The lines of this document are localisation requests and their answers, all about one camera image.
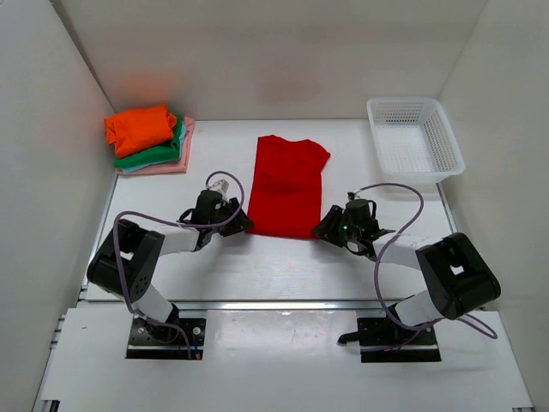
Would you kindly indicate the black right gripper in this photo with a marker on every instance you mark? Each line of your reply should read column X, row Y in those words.
column 326, row 230

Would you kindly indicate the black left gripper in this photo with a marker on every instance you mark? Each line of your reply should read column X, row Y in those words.
column 243, row 223

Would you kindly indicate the red t shirt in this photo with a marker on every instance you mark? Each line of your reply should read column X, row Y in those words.
column 286, row 193

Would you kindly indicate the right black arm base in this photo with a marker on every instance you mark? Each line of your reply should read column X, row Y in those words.
column 382, row 341

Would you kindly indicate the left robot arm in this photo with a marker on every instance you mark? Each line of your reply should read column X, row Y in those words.
column 126, row 261

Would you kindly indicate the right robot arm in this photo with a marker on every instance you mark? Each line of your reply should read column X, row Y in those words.
column 457, row 278

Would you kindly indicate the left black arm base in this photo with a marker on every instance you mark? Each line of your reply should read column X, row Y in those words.
column 148, row 342

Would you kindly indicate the folded pink t shirt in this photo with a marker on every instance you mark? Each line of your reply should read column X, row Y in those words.
column 170, row 167

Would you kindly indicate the folded green t shirt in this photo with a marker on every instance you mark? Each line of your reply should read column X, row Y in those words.
column 146, row 156

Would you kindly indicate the folded mint t shirt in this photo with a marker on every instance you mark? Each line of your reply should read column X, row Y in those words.
column 128, row 169

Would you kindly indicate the white plastic basket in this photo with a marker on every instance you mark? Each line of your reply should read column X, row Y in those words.
column 413, row 139

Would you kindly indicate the folded orange t shirt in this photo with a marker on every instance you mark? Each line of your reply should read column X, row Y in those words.
column 135, row 130

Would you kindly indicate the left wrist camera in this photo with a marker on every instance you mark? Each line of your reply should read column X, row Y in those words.
column 220, row 186

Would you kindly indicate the aluminium table rail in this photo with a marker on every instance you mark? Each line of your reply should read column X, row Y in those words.
column 277, row 305

